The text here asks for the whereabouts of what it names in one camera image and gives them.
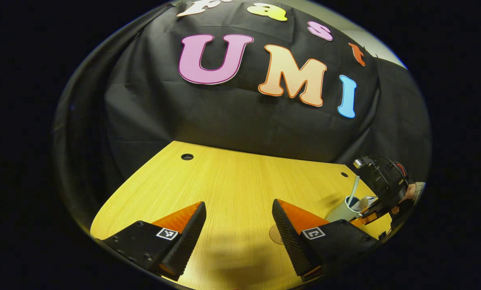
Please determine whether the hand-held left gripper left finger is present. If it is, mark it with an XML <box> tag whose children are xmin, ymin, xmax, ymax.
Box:
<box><xmin>95</xmin><ymin>201</ymin><xmax>207</xmax><ymax>281</ymax></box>

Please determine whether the white cup with wooden handle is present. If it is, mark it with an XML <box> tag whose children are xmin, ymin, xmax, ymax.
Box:
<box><xmin>325</xmin><ymin>196</ymin><xmax>366</xmax><ymax>223</ymax></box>

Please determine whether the yellow wooden desktop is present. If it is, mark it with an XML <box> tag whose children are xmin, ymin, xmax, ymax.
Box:
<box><xmin>90</xmin><ymin>141</ymin><xmax>392</xmax><ymax>290</ymax></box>

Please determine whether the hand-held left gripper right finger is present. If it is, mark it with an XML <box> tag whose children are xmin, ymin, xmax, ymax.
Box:
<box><xmin>272</xmin><ymin>199</ymin><xmax>380</xmax><ymax>282</ymax></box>

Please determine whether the round brown coaster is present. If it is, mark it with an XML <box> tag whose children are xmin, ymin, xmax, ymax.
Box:
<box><xmin>269</xmin><ymin>225</ymin><xmax>285</xmax><ymax>245</ymax></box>

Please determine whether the white toothbrush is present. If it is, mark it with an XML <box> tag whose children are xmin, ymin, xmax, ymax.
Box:
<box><xmin>346</xmin><ymin>176</ymin><xmax>361</xmax><ymax>206</ymax></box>

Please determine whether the black backdrop cloth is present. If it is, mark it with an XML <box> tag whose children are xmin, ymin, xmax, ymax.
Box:
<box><xmin>55</xmin><ymin>0</ymin><xmax>431</xmax><ymax>202</ymax></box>

